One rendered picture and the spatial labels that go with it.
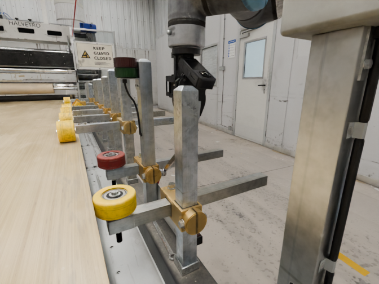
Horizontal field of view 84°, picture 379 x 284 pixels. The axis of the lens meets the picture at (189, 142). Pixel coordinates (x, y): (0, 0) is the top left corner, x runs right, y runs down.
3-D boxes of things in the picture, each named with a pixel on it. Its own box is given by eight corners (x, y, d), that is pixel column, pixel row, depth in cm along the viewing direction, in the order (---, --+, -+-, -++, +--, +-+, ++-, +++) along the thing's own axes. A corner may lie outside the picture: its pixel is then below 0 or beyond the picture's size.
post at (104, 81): (114, 153, 137) (106, 76, 124) (115, 155, 134) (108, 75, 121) (109, 154, 136) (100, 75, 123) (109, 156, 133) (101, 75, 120)
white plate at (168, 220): (149, 195, 81) (148, 171, 78) (179, 238, 59) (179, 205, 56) (148, 195, 80) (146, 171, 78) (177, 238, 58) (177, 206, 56)
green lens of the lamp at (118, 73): (134, 77, 61) (134, 69, 61) (140, 77, 56) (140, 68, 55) (113, 77, 58) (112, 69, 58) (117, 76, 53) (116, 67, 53)
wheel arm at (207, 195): (258, 183, 64) (259, 170, 63) (267, 187, 62) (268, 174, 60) (106, 229, 44) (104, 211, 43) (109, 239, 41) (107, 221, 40)
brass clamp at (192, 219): (180, 199, 56) (180, 182, 54) (209, 230, 44) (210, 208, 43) (158, 206, 53) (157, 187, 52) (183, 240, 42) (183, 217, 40)
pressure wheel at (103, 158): (124, 179, 72) (121, 147, 69) (130, 189, 65) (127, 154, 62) (99, 185, 68) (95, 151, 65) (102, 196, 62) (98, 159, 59)
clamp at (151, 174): (148, 167, 77) (147, 154, 75) (162, 182, 65) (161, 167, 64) (132, 170, 74) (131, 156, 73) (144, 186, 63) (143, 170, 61)
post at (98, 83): (108, 145, 159) (101, 78, 146) (109, 146, 156) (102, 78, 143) (103, 146, 157) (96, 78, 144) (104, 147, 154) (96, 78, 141)
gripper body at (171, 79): (189, 97, 62) (189, 52, 58) (205, 100, 54) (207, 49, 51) (164, 98, 58) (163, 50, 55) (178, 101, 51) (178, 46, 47)
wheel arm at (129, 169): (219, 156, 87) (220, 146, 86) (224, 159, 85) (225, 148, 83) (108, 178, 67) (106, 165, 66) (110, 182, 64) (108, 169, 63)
